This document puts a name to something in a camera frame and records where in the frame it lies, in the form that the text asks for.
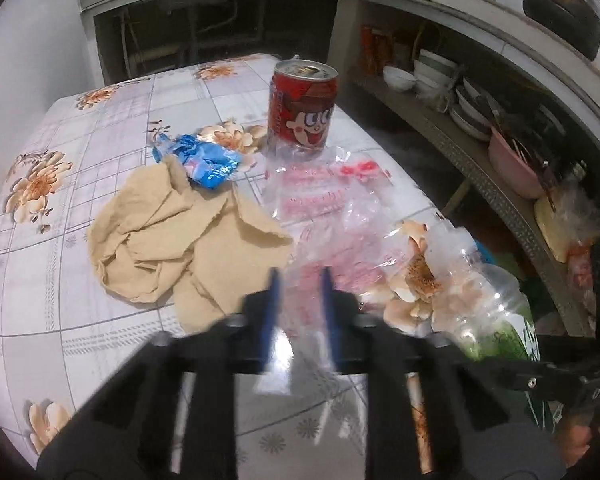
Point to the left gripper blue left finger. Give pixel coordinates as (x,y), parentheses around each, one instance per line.
(269,317)

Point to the floral tablecloth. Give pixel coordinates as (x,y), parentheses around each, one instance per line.
(95,387)

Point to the pink plastic basin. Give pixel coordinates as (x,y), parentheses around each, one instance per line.
(512,169)

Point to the clear plastic bag red print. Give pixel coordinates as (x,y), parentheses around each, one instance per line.
(340,204)

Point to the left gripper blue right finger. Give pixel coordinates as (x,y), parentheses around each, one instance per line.
(335,313)

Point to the yellowish plastic bag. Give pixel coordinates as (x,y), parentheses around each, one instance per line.
(567,219)

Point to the green plastic soda bottle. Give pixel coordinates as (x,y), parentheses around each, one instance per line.
(479,305)

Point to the red box on shelf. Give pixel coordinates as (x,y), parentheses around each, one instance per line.
(376,50)

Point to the blue snack wrapper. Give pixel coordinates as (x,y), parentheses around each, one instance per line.
(206,164)

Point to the stack of white dishes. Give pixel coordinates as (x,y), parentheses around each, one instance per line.
(436,84)

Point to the white bowl on shelf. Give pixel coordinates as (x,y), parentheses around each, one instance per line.
(398,80)

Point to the person's right hand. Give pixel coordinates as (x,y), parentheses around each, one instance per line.
(574,435)

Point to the beige paper napkin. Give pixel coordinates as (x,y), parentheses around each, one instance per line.
(160,237)

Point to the red drink can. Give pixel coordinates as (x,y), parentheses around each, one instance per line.
(303,95)

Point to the black pot with lid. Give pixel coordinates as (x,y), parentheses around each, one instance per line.
(575,21)

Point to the perforated metal shelf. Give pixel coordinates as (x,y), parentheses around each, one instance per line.
(471,158)

